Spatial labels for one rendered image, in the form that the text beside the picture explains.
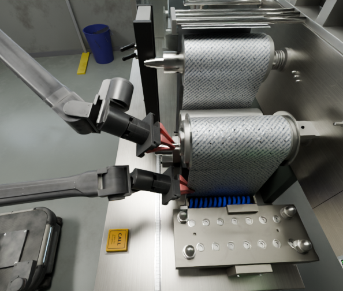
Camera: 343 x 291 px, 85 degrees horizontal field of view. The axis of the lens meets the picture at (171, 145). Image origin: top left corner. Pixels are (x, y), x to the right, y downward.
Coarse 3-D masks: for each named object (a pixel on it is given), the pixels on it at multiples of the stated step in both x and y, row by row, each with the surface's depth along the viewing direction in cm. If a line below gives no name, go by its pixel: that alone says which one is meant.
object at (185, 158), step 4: (184, 120) 48; (184, 124) 46; (288, 124) 46; (184, 128) 45; (184, 132) 45; (188, 132) 44; (292, 132) 45; (184, 136) 45; (188, 136) 44; (292, 136) 45; (184, 140) 46; (188, 140) 44; (292, 140) 45; (188, 144) 44; (292, 144) 45; (184, 148) 46; (188, 148) 44; (184, 152) 47; (188, 152) 45; (184, 156) 47; (188, 156) 46; (184, 160) 47; (188, 160) 47
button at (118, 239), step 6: (108, 234) 66; (114, 234) 66; (120, 234) 66; (126, 234) 66; (108, 240) 65; (114, 240) 65; (120, 240) 65; (126, 240) 65; (108, 246) 64; (114, 246) 64; (120, 246) 64; (126, 246) 64
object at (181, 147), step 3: (180, 129) 48; (183, 129) 48; (180, 132) 47; (183, 132) 47; (180, 135) 46; (183, 135) 46; (180, 138) 46; (183, 138) 46; (180, 141) 46; (183, 141) 46; (180, 144) 46; (183, 144) 46; (180, 147) 46; (183, 147) 46; (180, 150) 47; (183, 150) 47; (180, 153) 48; (183, 153) 48
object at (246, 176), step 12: (252, 168) 50; (264, 168) 50; (276, 168) 50; (192, 180) 54; (204, 180) 54; (216, 180) 54; (228, 180) 55; (240, 180) 55; (252, 180) 55; (264, 180) 56; (204, 192) 61; (216, 192) 61; (228, 192) 61; (240, 192) 62; (252, 192) 62
